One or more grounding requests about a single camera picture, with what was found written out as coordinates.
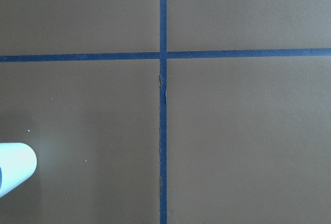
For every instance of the light blue cup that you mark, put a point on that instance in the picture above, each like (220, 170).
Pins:
(18, 163)

